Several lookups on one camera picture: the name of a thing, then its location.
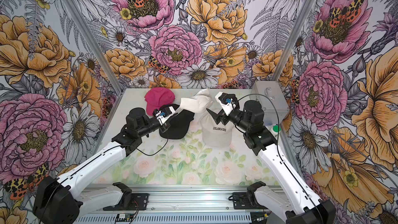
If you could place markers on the pink cap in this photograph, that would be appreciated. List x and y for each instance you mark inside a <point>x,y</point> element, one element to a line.
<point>158,97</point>

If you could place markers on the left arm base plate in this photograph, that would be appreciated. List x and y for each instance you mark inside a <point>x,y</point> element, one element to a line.
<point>136,201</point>

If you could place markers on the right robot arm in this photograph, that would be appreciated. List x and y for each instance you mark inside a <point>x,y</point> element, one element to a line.
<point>301,205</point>

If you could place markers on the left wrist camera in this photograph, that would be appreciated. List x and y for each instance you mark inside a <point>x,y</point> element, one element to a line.
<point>162,116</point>

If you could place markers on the black cap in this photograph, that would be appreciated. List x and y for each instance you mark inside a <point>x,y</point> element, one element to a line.
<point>179,126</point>

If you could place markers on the silver metal case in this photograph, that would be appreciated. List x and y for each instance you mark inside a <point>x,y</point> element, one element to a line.
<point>273,102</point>

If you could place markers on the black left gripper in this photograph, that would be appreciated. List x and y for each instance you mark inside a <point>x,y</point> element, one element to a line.
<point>164,127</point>

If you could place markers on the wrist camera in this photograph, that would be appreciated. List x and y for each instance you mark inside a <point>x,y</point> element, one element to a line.
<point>162,116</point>
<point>228,102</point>

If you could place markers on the aluminium front rail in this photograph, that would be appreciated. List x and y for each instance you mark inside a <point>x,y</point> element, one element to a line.
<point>196,200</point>

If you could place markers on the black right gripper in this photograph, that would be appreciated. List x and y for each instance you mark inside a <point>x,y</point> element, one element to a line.
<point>222,114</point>

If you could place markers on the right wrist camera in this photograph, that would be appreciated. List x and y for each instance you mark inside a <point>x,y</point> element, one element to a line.
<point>228,102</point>

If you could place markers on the white bottle green lid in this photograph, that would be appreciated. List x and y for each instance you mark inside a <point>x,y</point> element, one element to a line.
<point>275,130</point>

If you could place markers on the white Colorado cap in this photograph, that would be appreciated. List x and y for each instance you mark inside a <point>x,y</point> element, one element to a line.
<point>198,103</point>
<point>215,135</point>

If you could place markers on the small circuit board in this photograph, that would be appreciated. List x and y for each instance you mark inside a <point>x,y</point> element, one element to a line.
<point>124,218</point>

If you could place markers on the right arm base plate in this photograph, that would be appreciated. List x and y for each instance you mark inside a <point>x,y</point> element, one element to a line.
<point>243,200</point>

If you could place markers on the perforated metal tray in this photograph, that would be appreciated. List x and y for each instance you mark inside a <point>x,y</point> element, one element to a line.
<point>171,218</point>

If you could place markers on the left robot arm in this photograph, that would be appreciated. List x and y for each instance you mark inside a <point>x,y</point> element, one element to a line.
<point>61,200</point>

